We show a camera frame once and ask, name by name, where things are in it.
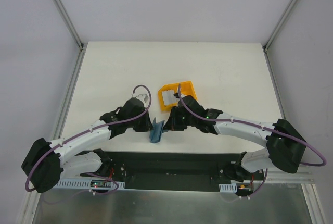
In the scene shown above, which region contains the blue leather card holder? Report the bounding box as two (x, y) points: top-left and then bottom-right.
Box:
(149, 118), (167, 144)

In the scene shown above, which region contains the yellow plastic bin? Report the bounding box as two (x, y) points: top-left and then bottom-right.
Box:
(158, 80), (197, 112)

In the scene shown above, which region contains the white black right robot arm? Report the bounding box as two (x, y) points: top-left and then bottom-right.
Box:
(163, 95), (305, 180)

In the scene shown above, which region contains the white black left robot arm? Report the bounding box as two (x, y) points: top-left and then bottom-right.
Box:
(21, 94), (153, 193)

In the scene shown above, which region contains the stack of white cards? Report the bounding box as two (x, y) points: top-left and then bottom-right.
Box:
(162, 90), (177, 107)

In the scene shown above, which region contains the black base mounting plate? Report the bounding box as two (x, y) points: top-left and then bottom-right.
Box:
(78, 150), (273, 192)

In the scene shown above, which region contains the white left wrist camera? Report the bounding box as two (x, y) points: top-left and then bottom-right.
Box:
(132, 93), (149, 104)

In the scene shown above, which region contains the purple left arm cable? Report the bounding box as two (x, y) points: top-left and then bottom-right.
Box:
(24, 85), (153, 193)

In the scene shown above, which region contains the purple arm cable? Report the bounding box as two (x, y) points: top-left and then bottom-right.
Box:
(177, 83), (327, 167)
(24, 85), (153, 193)

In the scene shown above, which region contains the white slotted cable duct right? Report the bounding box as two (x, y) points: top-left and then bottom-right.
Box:
(219, 183), (237, 193)

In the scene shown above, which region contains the white slotted cable duct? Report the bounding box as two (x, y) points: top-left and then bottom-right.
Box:
(54, 179), (125, 190)
(219, 183), (237, 193)

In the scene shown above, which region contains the white slotted cable duct left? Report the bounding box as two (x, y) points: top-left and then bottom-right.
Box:
(54, 179), (125, 190)

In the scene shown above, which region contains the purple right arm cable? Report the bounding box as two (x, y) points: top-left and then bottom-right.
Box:
(177, 83), (327, 167)

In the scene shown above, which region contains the aluminium frame rail left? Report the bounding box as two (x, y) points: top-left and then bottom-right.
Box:
(53, 0), (85, 49)

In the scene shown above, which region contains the aluminium frame rail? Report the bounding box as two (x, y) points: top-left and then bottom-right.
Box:
(263, 0), (300, 53)
(53, 0), (85, 49)

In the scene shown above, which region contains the aluminium frame rail right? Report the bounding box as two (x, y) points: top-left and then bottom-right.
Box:
(263, 0), (300, 53)

